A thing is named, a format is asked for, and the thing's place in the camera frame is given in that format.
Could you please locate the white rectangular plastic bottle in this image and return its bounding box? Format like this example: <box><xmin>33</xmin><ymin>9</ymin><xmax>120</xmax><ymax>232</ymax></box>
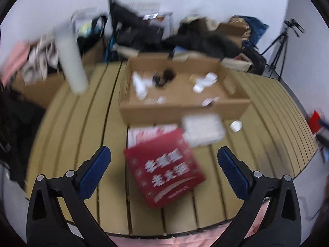
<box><xmin>181</xmin><ymin>113</ymin><xmax>226</xmax><ymax>148</ymax></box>

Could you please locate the pink white packet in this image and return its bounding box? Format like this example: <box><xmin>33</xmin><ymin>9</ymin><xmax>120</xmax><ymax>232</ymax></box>
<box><xmin>128</xmin><ymin>124</ymin><xmax>178</xmax><ymax>148</ymax></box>

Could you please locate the red printed box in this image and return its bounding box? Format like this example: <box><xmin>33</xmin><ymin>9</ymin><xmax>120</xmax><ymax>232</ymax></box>
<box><xmin>124</xmin><ymin>128</ymin><xmax>206</xmax><ymax>208</ymax></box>

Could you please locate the white ribbed jar lid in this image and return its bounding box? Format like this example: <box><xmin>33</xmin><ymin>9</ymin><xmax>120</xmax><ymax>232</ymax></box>
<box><xmin>203</xmin><ymin>72</ymin><xmax>218</xmax><ymax>87</ymax></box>

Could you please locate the white cylindrical spray bottle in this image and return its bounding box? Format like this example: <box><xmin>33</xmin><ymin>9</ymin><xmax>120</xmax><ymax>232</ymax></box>
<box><xmin>132</xmin><ymin>71</ymin><xmax>148</xmax><ymax>100</ymax></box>

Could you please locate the black cable bundle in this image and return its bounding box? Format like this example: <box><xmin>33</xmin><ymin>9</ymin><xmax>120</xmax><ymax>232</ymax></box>
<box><xmin>152</xmin><ymin>73</ymin><xmax>169</xmax><ymax>89</ymax></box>

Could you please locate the pink jacket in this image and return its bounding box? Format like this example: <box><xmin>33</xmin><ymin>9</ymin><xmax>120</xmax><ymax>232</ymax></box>
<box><xmin>108</xmin><ymin>200</ymin><xmax>271</xmax><ymax>247</ymax></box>

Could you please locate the black backpack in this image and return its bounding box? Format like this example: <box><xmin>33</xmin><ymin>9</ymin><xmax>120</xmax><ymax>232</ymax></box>
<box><xmin>243</xmin><ymin>47</ymin><xmax>266</xmax><ymax>75</ymax></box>

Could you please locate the large cardboard box left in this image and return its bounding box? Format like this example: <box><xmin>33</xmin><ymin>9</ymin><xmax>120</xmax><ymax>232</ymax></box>
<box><xmin>10</xmin><ymin>40</ymin><xmax>104</xmax><ymax>109</ymax></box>

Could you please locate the shallow cardboard tray box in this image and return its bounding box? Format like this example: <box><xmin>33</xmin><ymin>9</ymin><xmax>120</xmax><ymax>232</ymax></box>
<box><xmin>119</xmin><ymin>54</ymin><xmax>250</xmax><ymax>124</ymax></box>

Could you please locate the blue fabric bag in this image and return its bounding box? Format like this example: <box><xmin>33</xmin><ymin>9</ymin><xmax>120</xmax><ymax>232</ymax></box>
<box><xmin>229</xmin><ymin>15</ymin><xmax>269</xmax><ymax>48</ymax></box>

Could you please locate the white beige crumpled cloth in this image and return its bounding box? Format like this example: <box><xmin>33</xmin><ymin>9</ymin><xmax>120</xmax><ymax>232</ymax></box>
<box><xmin>22</xmin><ymin>34</ymin><xmax>59</xmax><ymax>85</ymax></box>

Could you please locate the cardboard box at right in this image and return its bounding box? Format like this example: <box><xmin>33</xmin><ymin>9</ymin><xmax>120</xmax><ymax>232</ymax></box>
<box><xmin>215</xmin><ymin>23</ymin><xmax>250</xmax><ymax>48</ymax></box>

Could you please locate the pink bag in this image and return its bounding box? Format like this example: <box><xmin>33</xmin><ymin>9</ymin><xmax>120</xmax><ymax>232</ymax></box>
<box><xmin>1</xmin><ymin>42</ymin><xmax>30</xmax><ymax>86</ymax></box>

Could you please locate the tall white thermos bottle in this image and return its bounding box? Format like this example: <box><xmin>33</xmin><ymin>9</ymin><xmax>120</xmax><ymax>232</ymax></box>
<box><xmin>53</xmin><ymin>21</ymin><xmax>89</xmax><ymax>95</ymax></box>

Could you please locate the pile of black clothes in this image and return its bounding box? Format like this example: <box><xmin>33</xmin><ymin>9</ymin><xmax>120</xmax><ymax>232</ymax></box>
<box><xmin>112</xmin><ymin>2</ymin><xmax>242</xmax><ymax>60</ymax></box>

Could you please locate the white appliance carton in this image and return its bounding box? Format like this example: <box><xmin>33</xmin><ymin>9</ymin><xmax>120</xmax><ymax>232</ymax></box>
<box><xmin>142</xmin><ymin>12</ymin><xmax>174</xmax><ymax>40</ymax></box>

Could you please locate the black camera tripod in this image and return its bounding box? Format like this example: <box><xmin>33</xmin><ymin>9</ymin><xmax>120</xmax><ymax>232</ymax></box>
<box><xmin>261</xmin><ymin>19</ymin><xmax>305</xmax><ymax>82</ymax></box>

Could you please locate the metal folding chair frame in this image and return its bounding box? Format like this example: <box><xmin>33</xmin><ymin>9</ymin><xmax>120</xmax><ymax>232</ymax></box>
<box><xmin>70</xmin><ymin>7</ymin><xmax>108</xmax><ymax>36</ymax></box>

